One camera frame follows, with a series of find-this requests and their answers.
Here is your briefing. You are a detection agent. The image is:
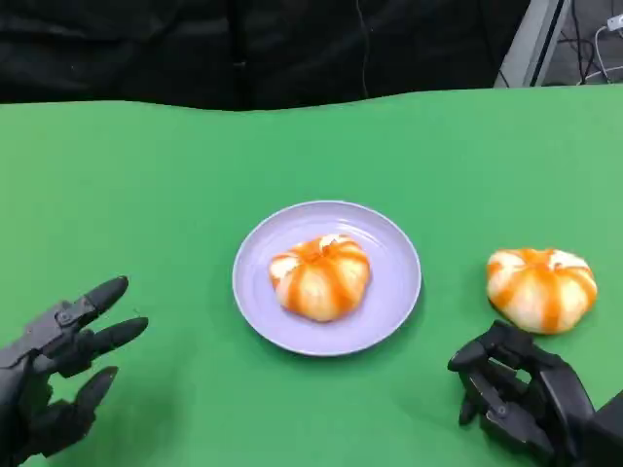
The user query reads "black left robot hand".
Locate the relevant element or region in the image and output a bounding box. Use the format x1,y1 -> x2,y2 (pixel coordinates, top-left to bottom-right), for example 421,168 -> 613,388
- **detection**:
0,275 -> 150,467

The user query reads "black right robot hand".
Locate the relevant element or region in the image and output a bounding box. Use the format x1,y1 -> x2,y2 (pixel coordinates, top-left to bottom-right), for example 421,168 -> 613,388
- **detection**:
447,319 -> 598,467

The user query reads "orange and white bread roll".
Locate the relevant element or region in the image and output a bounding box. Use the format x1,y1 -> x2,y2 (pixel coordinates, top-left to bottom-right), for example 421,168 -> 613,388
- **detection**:
269,233 -> 372,324
486,247 -> 599,336

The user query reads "green table cloth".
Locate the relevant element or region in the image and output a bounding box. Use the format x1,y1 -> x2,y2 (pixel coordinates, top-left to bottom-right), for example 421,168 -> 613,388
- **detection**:
0,83 -> 623,467

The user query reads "lilac plate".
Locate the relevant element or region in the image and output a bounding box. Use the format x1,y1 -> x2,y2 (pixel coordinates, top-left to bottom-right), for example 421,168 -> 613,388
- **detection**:
232,199 -> 422,358

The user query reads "black backdrop curtain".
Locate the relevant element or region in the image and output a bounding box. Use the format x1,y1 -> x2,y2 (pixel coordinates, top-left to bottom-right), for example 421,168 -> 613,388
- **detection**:
0,0 -> 531,112

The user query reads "grey metal frame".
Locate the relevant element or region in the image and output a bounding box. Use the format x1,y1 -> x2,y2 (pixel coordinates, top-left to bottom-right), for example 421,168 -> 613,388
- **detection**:
494,0 -> 570,89

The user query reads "white charger cable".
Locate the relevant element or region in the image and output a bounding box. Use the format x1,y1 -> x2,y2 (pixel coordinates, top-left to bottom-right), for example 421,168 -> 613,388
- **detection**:
594,14 -> 623,82

